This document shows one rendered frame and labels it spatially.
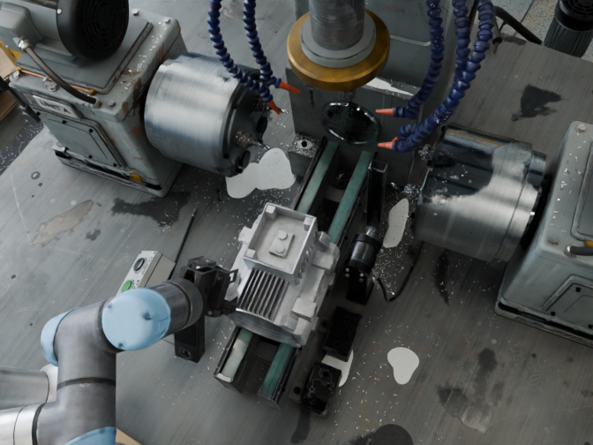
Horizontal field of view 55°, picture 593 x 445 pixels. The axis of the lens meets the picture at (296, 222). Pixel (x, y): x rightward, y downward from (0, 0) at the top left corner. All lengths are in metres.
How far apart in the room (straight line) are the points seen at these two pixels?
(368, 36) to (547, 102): 0.80
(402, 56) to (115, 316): 0.83
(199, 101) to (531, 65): 0.96
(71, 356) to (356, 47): 0.65
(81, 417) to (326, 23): 0.67
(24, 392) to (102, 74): 0.65
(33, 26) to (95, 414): 0.82
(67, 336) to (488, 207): 0.74
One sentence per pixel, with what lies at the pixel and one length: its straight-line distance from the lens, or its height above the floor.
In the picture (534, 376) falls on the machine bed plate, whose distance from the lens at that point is 1.37.
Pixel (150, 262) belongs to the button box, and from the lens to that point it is 1.15.
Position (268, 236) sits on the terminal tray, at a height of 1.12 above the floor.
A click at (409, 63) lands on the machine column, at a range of 1.31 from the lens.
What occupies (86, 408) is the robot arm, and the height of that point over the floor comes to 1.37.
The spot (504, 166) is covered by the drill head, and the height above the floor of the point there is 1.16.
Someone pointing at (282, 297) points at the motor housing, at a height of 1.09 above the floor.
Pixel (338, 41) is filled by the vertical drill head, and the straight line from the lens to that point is 0.99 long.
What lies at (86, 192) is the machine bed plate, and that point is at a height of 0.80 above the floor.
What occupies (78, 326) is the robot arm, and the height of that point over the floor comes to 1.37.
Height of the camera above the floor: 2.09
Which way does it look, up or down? 63 degrees down
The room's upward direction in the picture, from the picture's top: 11 degrees counter-clockwise
